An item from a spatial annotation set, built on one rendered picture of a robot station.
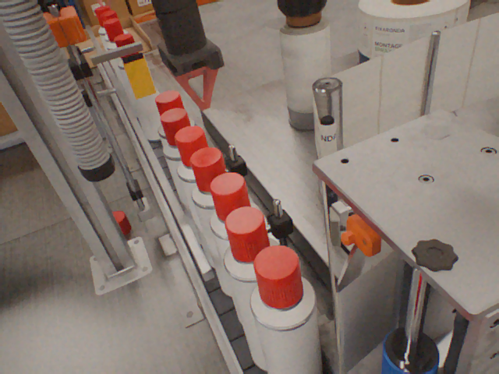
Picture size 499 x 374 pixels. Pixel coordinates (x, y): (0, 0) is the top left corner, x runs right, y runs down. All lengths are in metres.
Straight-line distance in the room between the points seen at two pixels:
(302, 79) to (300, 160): 0.14
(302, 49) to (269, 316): 0.51
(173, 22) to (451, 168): 0.41
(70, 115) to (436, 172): 0.30
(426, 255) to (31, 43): 0.32
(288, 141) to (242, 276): 0.46
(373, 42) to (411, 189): 0.66
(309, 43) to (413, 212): 0.52
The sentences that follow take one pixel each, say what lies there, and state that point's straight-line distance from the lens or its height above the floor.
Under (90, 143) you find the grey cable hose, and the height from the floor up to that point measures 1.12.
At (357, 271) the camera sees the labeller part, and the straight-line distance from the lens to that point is 0.35.
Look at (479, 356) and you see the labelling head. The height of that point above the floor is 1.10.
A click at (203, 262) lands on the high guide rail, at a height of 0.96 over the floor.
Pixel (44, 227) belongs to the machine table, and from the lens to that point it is 0.86.
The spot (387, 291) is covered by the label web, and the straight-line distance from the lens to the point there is 0.37.
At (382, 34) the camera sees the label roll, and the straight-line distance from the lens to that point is 0.88.
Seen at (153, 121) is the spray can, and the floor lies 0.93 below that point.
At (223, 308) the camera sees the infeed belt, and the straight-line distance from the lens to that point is 0.54.
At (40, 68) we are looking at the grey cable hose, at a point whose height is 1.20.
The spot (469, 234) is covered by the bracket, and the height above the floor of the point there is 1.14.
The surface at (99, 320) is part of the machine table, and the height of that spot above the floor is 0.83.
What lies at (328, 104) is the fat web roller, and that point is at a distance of 0.54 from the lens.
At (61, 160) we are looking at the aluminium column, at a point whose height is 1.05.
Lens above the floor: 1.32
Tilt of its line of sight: 39 degrees down
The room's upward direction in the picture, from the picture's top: 12 degrees counter-clockwise
